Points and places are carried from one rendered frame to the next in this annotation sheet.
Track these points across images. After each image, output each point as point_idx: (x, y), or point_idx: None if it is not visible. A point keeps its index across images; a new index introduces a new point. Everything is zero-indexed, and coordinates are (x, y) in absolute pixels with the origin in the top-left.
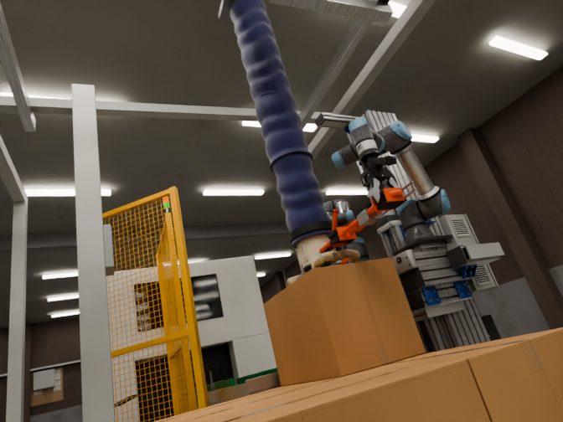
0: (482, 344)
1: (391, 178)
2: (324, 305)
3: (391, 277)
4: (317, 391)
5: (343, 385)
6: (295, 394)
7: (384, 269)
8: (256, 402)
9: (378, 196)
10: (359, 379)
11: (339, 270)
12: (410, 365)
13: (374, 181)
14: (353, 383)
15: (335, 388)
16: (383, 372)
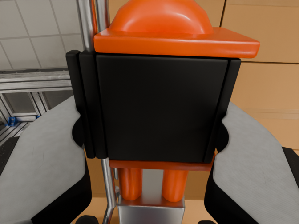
0: (123, 1)
1: (9, 207)
2: (217, 153)
3: (90, 166)
4: (295, 30)
5: (287, 10)
6: (285, 64)
7: (93, 179)
8: (289, 100)
9: (233, 104)
10: (261, 19)
11: (185, 191)
12: (213, 8)
13: (282, 193)
14: (281, 5)
15: (297, 7)
16: (229, 26)
